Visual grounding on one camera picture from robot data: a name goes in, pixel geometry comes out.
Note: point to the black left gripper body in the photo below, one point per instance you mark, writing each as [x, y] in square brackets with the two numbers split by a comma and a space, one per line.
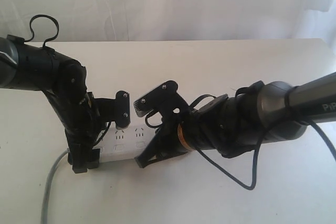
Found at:
[88, 123]

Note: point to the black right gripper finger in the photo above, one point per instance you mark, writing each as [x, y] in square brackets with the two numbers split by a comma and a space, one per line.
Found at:
[158, 156]
[152, 153]

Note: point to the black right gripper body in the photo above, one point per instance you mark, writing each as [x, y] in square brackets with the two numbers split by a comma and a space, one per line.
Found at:
[169, 139]

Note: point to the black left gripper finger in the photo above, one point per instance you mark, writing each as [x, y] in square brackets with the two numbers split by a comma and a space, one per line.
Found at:
[78, 161]
[94, 159]

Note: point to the white five-outlet power strip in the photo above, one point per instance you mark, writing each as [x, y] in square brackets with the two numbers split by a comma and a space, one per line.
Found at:
[124, 144]

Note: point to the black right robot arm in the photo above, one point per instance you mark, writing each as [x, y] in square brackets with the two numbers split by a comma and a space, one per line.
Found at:
[261, 112]

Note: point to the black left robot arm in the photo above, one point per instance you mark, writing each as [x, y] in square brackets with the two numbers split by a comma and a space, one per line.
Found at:
[62, 80]

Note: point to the white backdrop curtain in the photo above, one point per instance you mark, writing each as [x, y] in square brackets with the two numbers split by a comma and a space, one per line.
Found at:
[135, 20]

